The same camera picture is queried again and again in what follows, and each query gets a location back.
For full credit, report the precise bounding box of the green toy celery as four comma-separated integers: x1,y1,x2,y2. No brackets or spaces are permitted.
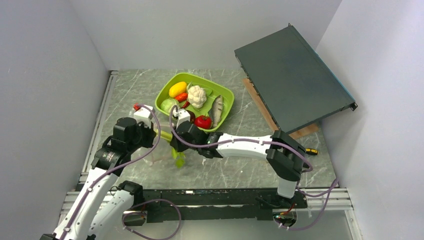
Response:
154,129,186,168

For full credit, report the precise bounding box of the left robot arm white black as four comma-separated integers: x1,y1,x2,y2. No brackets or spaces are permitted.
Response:
41,115,157,240

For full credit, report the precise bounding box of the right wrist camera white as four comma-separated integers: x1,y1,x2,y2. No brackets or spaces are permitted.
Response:
172,108,191,128

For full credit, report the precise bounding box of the dark grey metal case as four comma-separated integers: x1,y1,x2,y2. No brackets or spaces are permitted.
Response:
234,24,358,134

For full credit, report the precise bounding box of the yellow black screwdriver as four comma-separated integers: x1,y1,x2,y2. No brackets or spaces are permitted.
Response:
305,148,319,156

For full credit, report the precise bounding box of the white toy cauliflower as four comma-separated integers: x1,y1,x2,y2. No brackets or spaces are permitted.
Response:
187,85,207,109

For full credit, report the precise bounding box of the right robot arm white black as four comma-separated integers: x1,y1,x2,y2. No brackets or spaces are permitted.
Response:
170,121,307,208

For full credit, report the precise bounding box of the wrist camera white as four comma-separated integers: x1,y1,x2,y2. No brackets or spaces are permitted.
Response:
131,103,155,128
172,108,191,128

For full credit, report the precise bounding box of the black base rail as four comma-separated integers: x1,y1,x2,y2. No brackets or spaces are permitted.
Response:
124,188,308,226

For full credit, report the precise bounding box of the green toy cabbage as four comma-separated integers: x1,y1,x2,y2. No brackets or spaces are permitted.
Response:
160,98,179,115

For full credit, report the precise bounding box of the green plastic tray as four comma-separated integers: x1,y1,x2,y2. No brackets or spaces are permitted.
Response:
154,72,235,132

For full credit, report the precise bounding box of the clear zip top bag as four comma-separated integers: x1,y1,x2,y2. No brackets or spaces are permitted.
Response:
143,121,175,166

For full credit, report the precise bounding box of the wooden board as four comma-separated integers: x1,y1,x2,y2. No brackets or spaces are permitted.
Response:
241,78,320,140

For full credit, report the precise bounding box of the grey toy fish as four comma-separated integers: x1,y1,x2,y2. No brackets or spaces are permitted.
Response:
209,95,224,128

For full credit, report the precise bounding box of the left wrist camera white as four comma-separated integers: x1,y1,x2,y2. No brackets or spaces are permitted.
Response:
131,103,155,128

